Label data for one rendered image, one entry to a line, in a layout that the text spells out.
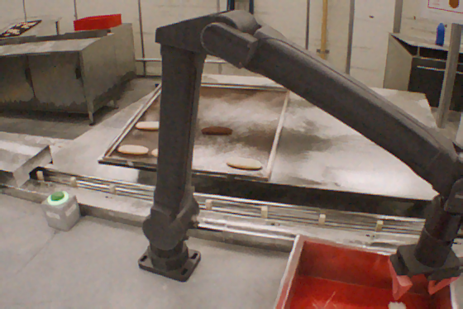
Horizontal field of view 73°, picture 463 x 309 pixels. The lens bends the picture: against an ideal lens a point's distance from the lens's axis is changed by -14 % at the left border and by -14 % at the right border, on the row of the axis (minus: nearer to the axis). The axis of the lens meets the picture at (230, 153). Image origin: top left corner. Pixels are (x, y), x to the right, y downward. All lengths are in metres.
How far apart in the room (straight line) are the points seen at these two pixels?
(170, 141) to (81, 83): 3.09
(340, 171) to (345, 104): 0.54
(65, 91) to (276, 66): 3.43
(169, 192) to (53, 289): 0.36
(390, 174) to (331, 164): 0.17
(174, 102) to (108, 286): 0.43
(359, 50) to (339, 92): 3.72
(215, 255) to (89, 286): 0.29
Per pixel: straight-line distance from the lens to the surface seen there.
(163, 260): 0.75
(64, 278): 0.84
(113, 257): 0.85
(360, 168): 1.01
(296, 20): 4.44
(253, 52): 0.46
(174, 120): 0.56
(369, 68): 4.24
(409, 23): 4.52
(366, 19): 4.14
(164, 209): 0.65
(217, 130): 1.11
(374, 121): 0.48
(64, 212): 0.94
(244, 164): 0.98
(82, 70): 3.60
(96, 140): 1.42
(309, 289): 0.75
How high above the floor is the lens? 1.39
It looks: 28 degrees down
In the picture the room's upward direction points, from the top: 1 degrees counter-clockwise
